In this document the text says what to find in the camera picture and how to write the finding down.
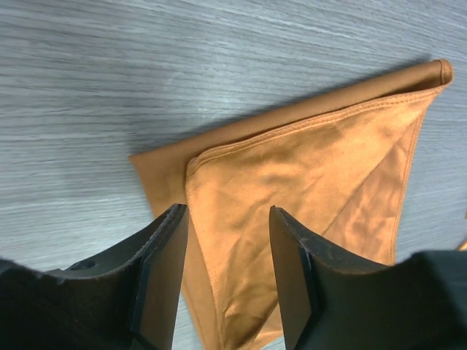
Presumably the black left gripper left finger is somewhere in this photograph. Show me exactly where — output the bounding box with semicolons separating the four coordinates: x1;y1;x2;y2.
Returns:
1;204;188;349

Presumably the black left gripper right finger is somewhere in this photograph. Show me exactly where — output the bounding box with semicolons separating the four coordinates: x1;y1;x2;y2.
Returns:
269;207;466;349

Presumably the orange satin napkin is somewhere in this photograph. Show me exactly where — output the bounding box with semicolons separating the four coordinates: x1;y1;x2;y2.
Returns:
130;59;453;349

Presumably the orange plastic spoon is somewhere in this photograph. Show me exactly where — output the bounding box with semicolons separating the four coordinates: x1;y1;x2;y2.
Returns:
458;211;467;252

